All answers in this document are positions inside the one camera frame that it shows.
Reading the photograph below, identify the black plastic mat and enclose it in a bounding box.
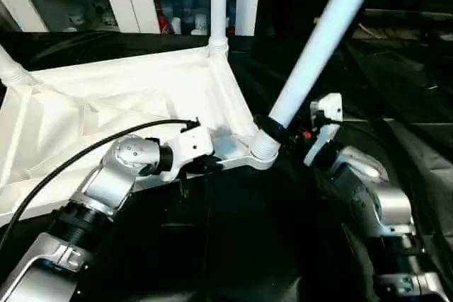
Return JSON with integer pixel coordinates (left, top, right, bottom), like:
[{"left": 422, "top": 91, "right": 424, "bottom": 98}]
[{"left": 0, "top": 30, "right": 453, "bottom": 302}]

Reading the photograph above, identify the red bottle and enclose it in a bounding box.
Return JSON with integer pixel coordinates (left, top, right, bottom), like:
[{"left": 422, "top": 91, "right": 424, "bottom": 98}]
[{"left": 161, "top": 12, "right": 175, "bottom": 34}]

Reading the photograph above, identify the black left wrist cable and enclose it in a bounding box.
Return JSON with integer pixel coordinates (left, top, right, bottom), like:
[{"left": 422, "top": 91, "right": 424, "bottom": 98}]
[{"left": 0, "top": 118, "right": 202, "bottom": 253}]

